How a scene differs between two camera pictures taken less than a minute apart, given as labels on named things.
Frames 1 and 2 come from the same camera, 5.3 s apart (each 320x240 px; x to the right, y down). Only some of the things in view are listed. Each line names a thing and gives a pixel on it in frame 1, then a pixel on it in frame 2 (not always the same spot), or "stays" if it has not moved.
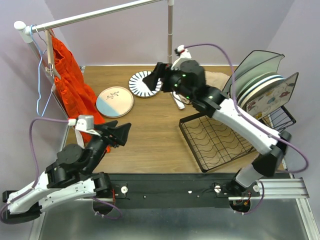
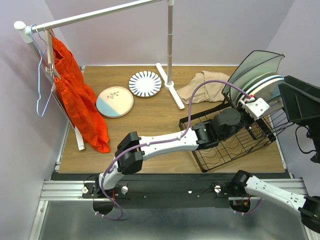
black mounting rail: [171, 190] stays
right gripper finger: [152, 79] → [301, 100]
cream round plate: [114, 102] stays
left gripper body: [100, 142] → [245, 121]
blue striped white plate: [138, 88] stays
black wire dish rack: [212, 144] stays
